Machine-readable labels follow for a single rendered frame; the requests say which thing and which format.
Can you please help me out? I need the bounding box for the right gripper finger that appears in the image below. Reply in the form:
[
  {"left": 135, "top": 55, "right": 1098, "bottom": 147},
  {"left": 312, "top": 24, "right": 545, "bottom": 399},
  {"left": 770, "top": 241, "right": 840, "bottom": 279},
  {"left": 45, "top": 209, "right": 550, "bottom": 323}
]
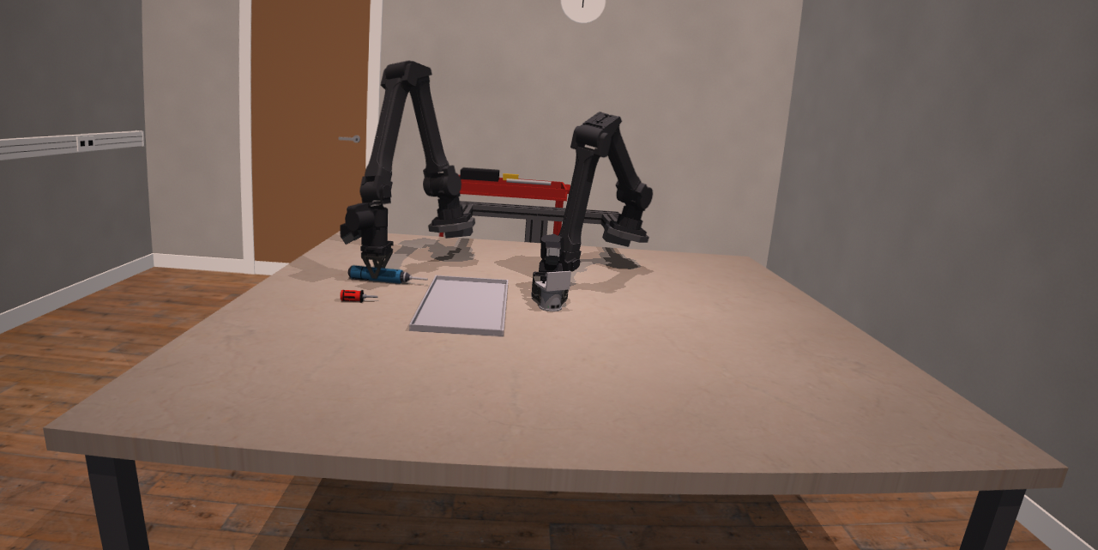
[
  {"left": 361, "top": 255, "right": 386, "bottom": 279},
  {"left": 372, "top": 251, "right": 393, "bottom": 268}
]

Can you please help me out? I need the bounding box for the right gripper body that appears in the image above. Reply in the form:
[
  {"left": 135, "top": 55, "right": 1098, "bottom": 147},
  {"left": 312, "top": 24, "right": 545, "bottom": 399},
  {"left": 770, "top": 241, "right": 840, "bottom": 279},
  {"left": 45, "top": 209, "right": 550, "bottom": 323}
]
[{"left": 360, "top": 227, "right": 394, "bottom": 257}]

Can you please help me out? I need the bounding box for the red screwdriver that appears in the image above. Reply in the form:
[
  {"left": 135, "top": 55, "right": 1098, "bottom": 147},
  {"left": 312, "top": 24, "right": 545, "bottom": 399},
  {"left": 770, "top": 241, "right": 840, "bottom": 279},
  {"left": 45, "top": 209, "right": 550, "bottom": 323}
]
[{"left": 341, "top": 290, "right": 376, "bottom": 303}]

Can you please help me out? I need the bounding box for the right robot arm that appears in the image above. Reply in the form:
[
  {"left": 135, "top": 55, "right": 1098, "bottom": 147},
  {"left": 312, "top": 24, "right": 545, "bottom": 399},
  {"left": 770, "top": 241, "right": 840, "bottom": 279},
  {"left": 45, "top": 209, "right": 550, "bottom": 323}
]
[{"left": 341, "top": 61, "right": 470, "bottom": 246}]

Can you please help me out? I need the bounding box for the grey l-shaped bracket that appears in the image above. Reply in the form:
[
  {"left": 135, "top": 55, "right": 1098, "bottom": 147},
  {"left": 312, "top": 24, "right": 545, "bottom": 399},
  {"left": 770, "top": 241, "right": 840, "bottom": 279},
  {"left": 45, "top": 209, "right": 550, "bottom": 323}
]
[{"left": 535, "top": 271, "right": 571, "bottom": 292}]

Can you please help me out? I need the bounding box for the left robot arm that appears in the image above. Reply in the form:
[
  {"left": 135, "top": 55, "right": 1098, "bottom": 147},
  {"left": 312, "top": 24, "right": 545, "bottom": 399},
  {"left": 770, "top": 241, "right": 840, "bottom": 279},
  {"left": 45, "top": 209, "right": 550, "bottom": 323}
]
[{"left": 539, "top": 112, "right": 653, "bottom": 272}]

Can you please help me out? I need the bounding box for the dark blue electric screwdriver barrel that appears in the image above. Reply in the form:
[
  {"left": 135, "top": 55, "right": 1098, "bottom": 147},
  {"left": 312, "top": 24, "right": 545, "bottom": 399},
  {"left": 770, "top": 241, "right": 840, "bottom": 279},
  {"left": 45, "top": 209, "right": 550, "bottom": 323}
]
[{"left": 348, "top": 265, "right": 427, "bottom": 283}]

